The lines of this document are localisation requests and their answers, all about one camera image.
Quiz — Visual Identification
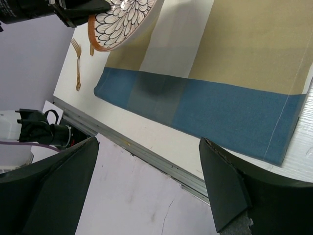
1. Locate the gold knife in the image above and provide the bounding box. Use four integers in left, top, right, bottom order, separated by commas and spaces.
89, 44, 94, 56

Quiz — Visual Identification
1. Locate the blue beige placemat cloth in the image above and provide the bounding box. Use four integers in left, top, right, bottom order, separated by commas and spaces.
94, 0, 313, 165

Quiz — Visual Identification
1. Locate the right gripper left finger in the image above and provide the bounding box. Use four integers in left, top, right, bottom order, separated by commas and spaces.
0, 137, 99, 235

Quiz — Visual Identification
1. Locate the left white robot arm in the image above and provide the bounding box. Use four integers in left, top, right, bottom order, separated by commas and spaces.
0, 0, 111, 150

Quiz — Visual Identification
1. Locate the floral patterned ceramic bowl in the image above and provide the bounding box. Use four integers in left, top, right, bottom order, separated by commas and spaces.
88, 0, 164, 52

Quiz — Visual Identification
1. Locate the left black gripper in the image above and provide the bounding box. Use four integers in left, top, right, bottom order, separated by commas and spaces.
0, 0, 110, 27

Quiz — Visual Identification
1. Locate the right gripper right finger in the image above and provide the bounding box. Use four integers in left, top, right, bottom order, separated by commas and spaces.
199, 138, 313, 235

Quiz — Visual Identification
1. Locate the gold fork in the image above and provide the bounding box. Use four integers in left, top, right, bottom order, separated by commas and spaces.
71, 38, 82, 91

